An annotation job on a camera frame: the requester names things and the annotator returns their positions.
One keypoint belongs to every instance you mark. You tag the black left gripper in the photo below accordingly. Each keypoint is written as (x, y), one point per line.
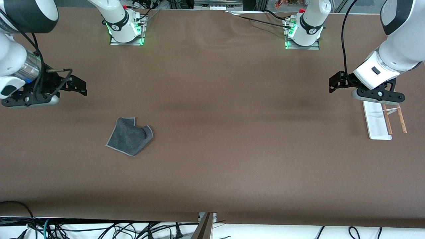
(347, 81)

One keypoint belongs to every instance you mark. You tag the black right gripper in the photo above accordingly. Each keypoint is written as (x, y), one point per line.
(49, 82)

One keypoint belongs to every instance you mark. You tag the grey microfibre towel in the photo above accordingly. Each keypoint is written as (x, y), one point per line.
(129, 137)

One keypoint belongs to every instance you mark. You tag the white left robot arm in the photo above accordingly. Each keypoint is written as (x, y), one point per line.
(398, 49)

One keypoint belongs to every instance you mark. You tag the white towel rack wooden posts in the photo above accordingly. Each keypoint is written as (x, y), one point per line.
(377, 122)

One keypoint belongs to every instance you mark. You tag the red orange patterned object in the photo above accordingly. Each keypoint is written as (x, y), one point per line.
(285, 3)

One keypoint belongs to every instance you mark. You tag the brown wooden beam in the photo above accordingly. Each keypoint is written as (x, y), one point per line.
(203, 230)

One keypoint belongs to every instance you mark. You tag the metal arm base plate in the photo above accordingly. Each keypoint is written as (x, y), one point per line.
(116, 41)
(312, 46)

